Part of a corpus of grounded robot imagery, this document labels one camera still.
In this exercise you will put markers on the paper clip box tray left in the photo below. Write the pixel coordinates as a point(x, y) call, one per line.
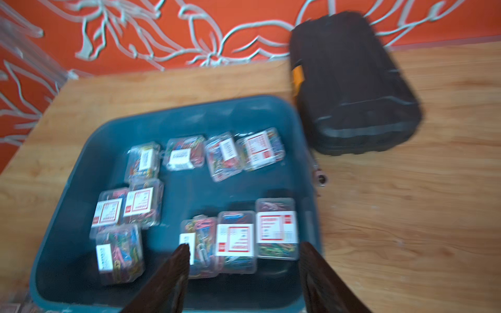
point(143, 162)

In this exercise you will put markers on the paper clip box back right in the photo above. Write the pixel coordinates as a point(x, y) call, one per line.
point(261, 149)

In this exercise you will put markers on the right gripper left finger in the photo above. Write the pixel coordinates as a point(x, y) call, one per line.
point(165, 291)

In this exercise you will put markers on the paper clip box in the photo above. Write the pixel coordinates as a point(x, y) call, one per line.
point(261, 149)
point(276, 229)
point(235, 242)
point(223, 157)

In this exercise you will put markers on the black tool case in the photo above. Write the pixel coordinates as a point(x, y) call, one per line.
point(351, 96)

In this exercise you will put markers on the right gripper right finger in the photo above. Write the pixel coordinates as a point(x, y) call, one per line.
point(323, 289)

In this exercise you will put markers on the paper clip box front left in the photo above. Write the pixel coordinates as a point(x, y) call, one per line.
point(235, 242)

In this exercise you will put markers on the blue plastic storage tray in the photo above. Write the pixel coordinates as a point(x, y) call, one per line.
point(65, 275)

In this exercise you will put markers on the paper clip box front right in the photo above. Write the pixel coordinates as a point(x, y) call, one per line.
point(276, 229)

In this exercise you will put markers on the paper clip box back middle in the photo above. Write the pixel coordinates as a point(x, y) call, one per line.
point(223, 157)

